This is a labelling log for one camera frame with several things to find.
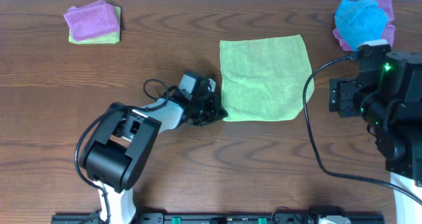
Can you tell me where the folded pink cloth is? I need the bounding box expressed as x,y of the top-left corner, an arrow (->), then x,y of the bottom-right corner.
63,0 -> 120,42

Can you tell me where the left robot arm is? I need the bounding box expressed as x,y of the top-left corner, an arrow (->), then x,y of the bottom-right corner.
74,74 -> 227,223

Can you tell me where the right black cable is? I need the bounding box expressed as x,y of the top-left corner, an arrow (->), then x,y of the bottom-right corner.
302,54 -> 422,207

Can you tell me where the light green cloth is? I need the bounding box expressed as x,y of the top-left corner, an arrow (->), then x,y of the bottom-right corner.
220,35 -> 315,122

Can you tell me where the black cable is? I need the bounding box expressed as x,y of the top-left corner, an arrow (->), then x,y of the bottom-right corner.
302,54 -> 422,207
74,78 -> 171,224

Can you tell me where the crumpled pink cloth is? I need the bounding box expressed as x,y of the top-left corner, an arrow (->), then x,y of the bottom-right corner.
332,0 -> 396,52

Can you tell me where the crumpled blue cloth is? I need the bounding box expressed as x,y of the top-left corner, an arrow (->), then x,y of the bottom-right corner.
334,0 -> 390,52

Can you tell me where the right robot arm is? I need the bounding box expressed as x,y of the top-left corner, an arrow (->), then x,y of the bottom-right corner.
329,50 -> 421,198

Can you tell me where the left black cable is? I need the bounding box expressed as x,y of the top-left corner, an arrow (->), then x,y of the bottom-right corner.
74,78 -> 171,224

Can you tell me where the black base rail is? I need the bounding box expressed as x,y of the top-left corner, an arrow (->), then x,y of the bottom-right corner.
51,213 -> 385,224

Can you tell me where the folded green cloth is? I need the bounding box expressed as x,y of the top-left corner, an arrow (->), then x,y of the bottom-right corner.
68,5 -> 122,45

